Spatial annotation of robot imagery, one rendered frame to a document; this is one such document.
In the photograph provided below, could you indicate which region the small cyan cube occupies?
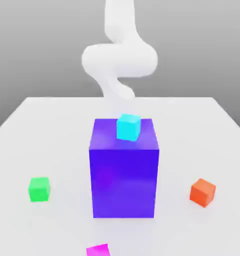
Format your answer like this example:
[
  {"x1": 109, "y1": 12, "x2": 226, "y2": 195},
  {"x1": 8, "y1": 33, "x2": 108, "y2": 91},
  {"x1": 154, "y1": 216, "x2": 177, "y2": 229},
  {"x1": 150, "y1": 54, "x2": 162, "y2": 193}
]
[{"x1": 116, "y1": 113, "x2": 142, "y2": 142}]

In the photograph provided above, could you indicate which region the small green cube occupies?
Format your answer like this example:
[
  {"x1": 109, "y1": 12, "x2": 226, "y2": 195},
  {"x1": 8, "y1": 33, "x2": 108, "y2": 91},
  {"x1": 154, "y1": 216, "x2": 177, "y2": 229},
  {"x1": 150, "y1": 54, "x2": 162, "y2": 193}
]
[{"x1": 28, "y1": 177, "x2": 51, "y2": 203}]

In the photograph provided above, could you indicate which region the small orange cube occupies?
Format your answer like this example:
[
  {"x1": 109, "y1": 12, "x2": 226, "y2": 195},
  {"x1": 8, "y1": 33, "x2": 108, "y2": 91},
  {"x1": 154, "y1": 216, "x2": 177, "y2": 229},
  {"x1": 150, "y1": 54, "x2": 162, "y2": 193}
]
[{"x1": 189, "y1": 178, "x2": 217, "y2": 208}]

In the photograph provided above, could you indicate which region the small magenta cube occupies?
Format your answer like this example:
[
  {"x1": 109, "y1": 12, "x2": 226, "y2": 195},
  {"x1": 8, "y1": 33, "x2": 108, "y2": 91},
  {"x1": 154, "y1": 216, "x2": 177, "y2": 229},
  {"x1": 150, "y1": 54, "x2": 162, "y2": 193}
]
[{"x1": 86, "y1": 243, "x2": 111, "y2": 256}]

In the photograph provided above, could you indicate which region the large purple box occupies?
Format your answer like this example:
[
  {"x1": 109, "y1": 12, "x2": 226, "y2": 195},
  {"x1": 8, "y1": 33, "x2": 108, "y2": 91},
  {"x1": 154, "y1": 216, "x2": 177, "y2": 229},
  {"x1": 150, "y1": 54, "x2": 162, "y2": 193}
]
[{"x1": 88, "y1": 118, "x2": 160, "y2": 219}]

